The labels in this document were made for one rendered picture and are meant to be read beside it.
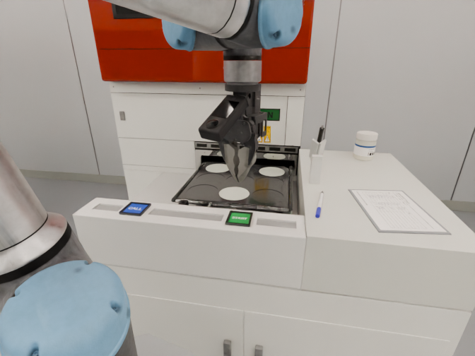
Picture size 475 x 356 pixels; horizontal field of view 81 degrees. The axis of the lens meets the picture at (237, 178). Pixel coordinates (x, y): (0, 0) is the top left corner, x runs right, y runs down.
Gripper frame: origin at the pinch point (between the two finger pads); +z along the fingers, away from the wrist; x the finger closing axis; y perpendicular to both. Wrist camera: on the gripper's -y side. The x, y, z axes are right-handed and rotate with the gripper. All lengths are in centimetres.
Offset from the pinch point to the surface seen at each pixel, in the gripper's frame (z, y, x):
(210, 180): 15.9, 25.5, 25.7
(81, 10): -64, 132, 238
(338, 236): 9.3, 2.1, -22.7
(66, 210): 106, 69, 225
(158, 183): 24, 27, 54
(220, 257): 17.3, -7.1, 0.4
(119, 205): 9.8, -10.6, 28.6
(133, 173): 26, 32, 76
